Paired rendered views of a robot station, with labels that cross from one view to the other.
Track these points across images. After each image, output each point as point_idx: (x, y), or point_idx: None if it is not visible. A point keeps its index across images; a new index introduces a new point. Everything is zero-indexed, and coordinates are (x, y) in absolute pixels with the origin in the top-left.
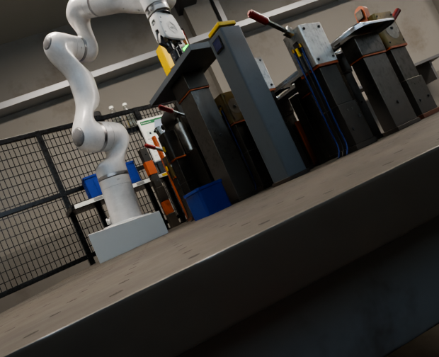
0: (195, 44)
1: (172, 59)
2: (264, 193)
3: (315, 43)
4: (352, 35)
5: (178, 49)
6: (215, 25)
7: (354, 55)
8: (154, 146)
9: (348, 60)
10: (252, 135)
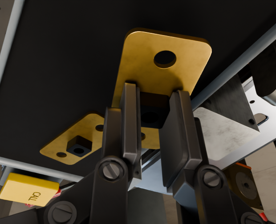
0: None
1: (124, 110)
2: None
3: None
4: (155, 178)
5: (177, 194)
6: (0, 194)
7: (145, 154)
8: None
9: (150, 149)
10: None
